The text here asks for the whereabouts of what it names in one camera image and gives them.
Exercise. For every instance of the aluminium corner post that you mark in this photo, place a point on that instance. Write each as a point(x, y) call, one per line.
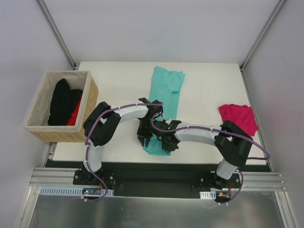
point(263, 32)
point(56, 33)

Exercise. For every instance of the white cable duct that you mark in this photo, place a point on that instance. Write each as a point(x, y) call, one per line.
point(75, 191)
point(207, 195)

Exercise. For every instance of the left white cable duct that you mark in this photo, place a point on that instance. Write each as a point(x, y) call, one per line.
point(75, 191)

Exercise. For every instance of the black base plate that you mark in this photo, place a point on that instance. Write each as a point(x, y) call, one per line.
point(156, 180)

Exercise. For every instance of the teal t-shirt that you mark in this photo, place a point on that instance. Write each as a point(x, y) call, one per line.
point(166, 87)

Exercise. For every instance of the right white cable duct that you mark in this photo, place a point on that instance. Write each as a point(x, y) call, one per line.
point(207, 195)

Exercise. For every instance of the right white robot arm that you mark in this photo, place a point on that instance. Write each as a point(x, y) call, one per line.
point(231, 141)

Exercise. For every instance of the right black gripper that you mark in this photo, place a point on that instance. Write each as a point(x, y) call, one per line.
point(169, 141)

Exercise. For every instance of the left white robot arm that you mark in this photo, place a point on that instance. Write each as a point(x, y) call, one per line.
point(102, 123)

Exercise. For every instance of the red garment in basket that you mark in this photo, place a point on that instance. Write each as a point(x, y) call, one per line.
point(73, 118)

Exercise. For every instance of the right aluminium corner post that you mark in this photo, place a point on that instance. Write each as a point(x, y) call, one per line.
point(263, 32)

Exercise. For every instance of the pink folded t-shirt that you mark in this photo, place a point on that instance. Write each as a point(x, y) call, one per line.
point(241, 115)

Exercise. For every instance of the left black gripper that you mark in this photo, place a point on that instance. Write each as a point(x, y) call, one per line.
point(144, 132)

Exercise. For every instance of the left aluminium corner post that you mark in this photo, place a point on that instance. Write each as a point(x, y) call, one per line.
point(56, 33)

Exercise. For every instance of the black garment in basket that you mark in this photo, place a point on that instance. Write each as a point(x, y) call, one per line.
point(62, 104)

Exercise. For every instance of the wicker laundry basket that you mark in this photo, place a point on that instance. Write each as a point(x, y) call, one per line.
point(38, 116)

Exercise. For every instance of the aluminium rail frame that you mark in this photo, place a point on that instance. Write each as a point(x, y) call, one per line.
point(253, 181)

